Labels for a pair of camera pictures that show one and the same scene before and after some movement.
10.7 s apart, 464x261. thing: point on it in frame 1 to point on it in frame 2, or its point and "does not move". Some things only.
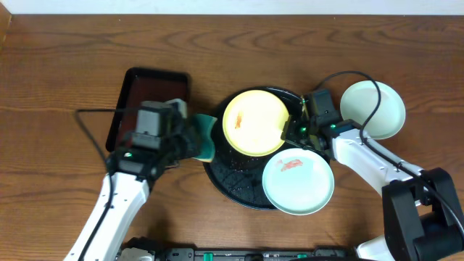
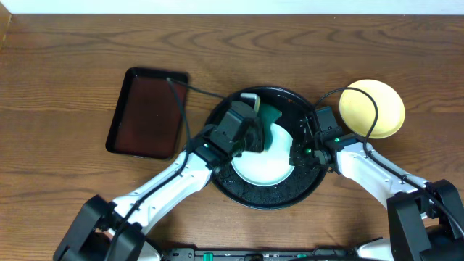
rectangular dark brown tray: [139, 85] does not move
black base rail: [161, 253] does not move
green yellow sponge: [204, 125] to [270, 114]
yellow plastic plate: [253, 122] to [357, 112]
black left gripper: [189, 135] to [251, 134]
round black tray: [238, 176] does not move
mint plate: [298, 181] to [270, 167]
